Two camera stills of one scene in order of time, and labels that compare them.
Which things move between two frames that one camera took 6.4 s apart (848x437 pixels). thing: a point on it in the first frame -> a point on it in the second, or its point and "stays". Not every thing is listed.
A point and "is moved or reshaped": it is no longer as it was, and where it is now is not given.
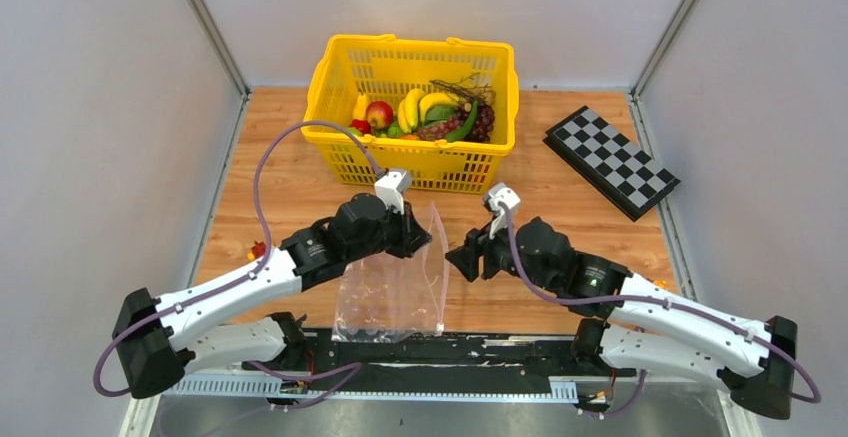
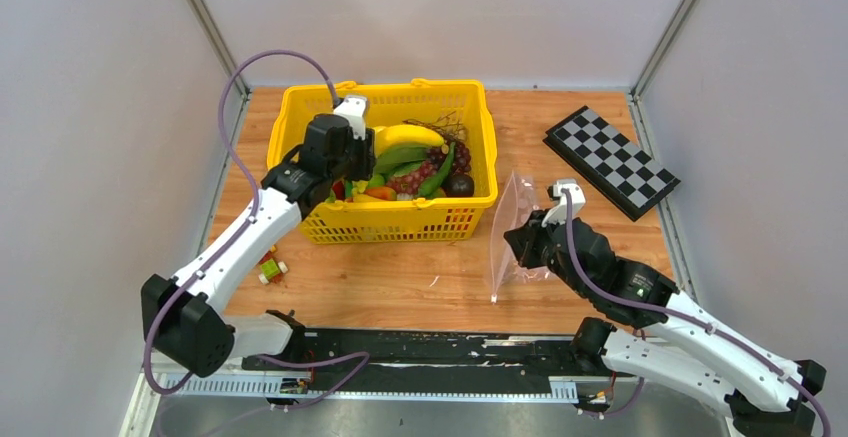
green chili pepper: (466, 127) -> (429, 187)
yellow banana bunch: (412, 108) -> (396, 135)
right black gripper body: (497, 253) -> (534, 251)
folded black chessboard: (615, 165) stays
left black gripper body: (396, 234) -> (358, 164)
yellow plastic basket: (440, 65) -> (449, 219)
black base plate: (457, 354) stays
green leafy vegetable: (438, 114) -> (399, 160)
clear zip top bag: (383, 298) is moved or reshaped
